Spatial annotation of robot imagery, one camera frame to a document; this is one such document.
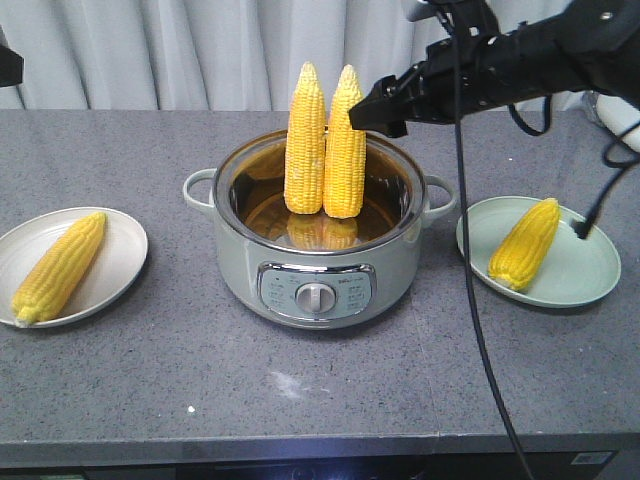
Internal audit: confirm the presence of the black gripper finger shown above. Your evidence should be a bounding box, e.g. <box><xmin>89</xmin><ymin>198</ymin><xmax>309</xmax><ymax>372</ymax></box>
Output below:
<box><xmin>0</xmin><ymin>45</ymin><xmax>24</xmax><ymax>88</ymax></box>

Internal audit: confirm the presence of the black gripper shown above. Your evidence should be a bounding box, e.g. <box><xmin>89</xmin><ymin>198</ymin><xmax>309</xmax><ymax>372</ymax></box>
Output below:
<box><xmin>349</xmin><ymin>35</ymin><xmax>505</xmax><ymax>138</ymax></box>

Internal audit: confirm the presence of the yellow corn cob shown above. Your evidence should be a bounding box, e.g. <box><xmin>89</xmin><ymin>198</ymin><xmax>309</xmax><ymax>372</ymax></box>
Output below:
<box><xmin>488</xmin><ymin>198</ymin><xmax>561</xmax><ymax>291</ymax></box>
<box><xmin>323</xmin><ymin>65</ymin><xmax>366</xmax><ymax>219</ymax></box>
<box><xmin>284</xmin><ymin>62</ymin><xmax>326</xmax><ymax>215</ymax></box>
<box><xmin>11</xmin><ymin>212</ymin><xmax>107</xmax><ymax>325</ymax></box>

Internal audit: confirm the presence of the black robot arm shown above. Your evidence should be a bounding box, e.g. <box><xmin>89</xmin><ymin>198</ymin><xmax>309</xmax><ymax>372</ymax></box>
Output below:
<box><xmin>349</xmin><ymin>1</ymin><xmax>639</xmax><ymax>138</ymax></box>

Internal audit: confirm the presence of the green electric cooking pot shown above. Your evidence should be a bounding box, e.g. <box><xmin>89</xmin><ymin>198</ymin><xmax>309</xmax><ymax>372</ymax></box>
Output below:
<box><xmin>183</xmin><ymin>131</ymin><xmax>456</xmax><ymax>330</ymax></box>

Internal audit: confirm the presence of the white round plate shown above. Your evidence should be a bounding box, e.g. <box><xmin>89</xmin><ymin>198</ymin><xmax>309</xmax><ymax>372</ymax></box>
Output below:
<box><xmin>1</xmin><ymin>207</ymin><xmax>148</xmax><ymax>329</ymax></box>

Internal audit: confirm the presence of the white rice cooker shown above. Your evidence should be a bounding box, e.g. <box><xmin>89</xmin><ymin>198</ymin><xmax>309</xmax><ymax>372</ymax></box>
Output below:
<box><xmin>595</xmin><ymin>94</ymin><xmax>639</xmax><ymax>135</ymax></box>

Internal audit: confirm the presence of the light green round plate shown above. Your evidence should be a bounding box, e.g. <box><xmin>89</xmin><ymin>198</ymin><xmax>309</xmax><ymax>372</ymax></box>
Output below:
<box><xmin>468</xmin><ymin>196</ymin><xmax>621</xmax><ymax>309</ymax></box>

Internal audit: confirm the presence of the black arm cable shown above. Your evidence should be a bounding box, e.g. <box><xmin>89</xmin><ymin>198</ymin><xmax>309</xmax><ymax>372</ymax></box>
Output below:
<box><xmin>434</xmin><ymin>0</ymin><xmax>640</xmax><ymax>480</ymax></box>

